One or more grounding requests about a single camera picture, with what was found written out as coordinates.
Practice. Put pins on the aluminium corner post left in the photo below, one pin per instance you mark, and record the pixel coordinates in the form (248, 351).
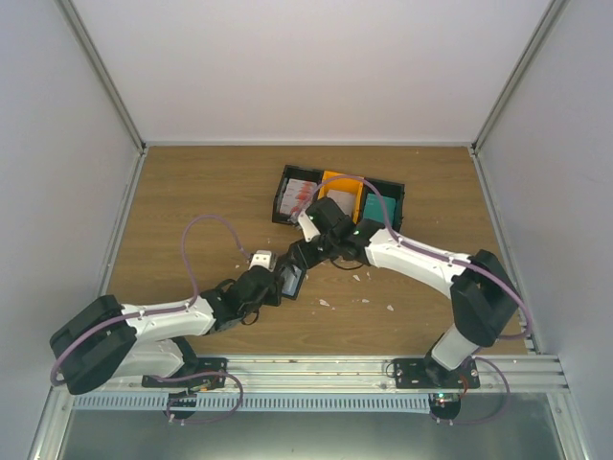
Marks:
(87, 45)

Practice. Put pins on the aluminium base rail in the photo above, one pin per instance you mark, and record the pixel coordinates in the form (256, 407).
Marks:
(377, 374)

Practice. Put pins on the black storage bin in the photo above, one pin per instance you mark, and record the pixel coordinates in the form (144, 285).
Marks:
(392, 194)
(291, 171)

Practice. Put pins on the grey slotted cable duct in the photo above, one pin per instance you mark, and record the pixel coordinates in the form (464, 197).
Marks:
(258, 402)

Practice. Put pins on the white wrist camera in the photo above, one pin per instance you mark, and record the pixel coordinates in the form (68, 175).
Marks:
(263, 258)
(308, 228)

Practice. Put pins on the black leather card holder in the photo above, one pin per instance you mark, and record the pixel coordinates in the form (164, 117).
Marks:
(292, 277)

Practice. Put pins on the black left storage bin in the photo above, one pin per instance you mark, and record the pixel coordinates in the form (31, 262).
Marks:
(291, 171)

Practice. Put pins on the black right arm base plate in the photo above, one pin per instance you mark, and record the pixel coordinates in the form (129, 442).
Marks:
(421, 373)

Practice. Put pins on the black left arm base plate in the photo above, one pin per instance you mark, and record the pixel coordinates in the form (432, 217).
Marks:
(206, 375)

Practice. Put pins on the yellow middle storage bin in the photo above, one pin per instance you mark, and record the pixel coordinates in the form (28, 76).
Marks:
(347, 185)

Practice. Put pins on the teal card stack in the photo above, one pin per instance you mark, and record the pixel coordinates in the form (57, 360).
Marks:
(374, 208)

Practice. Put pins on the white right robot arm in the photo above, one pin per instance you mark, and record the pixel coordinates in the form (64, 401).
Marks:
(482, 298)

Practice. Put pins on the aluminium corner post right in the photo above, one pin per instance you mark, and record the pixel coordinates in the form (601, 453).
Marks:
(542, 30)

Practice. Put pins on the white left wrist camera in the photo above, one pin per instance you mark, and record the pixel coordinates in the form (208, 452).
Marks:
(263, 258)

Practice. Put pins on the aluminium corner post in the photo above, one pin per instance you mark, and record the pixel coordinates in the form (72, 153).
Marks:
(87, 45)
(542, 30)

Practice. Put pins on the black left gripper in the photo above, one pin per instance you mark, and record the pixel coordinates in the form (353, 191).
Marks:
(275, 298)

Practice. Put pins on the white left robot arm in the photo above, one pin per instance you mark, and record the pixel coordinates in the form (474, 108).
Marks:
(109, 340)

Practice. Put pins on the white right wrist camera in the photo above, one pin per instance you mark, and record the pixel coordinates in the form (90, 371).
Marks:
(308, 228)

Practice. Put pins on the black right storage bin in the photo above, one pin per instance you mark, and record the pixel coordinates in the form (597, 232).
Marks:
(392, 194)

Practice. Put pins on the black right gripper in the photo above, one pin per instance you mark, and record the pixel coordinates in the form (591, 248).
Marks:
(305, 259)

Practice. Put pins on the red white card stack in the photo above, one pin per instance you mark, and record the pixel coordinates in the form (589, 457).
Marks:
(294, 193)

